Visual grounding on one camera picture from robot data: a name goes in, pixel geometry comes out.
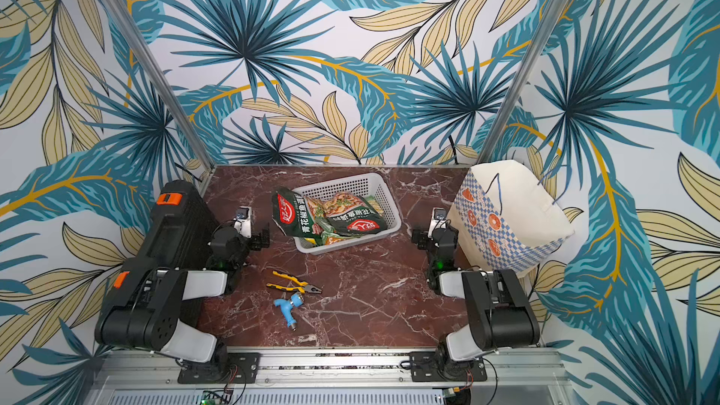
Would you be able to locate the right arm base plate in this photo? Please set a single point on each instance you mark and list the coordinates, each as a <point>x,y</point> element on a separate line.
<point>432,367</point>

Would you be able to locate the yellow black pliers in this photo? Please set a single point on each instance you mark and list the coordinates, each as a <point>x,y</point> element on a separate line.
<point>295,285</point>

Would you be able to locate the checkered paper bag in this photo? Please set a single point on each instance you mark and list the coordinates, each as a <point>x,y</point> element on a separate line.
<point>506,219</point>

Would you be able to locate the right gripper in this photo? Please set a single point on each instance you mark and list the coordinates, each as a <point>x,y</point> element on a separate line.
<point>424,237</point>

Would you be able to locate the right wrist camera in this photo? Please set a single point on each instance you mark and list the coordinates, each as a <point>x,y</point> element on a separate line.
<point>438,220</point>

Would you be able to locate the aluminium frame post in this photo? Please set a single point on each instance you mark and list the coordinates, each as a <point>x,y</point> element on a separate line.
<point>535,48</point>
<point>130,31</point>

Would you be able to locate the blue plastic fitting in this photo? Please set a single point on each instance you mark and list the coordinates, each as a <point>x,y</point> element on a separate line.
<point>286,307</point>

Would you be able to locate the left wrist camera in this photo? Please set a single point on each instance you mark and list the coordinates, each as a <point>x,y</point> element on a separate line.
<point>243,218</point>

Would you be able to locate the left aluminium frame post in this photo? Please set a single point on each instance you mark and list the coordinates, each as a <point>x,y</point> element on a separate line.
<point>130,31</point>

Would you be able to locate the black orange tool case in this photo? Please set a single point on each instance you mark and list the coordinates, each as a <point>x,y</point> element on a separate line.
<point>172,266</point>

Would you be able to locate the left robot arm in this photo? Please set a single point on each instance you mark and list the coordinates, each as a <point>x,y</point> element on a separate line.
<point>185,343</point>

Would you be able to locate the right aluminium frame post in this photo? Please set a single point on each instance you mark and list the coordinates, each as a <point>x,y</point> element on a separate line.
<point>535,48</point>

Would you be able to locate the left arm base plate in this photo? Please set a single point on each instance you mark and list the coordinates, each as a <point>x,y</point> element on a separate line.
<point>231,368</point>

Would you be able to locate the light green condiment packet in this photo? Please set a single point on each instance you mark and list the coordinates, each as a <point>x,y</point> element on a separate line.
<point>342,204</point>

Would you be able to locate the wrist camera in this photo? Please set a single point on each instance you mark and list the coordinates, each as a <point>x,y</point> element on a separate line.
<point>243,218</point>
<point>438,220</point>

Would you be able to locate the aluminium front rail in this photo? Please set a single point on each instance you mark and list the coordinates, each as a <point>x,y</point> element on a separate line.
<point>338,376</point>

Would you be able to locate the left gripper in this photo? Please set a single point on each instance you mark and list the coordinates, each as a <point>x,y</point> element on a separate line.
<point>258,244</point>

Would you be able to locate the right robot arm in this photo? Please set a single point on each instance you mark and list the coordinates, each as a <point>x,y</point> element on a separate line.
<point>498,311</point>

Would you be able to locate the white plastic basket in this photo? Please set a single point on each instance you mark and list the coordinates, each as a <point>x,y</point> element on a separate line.
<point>368,184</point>

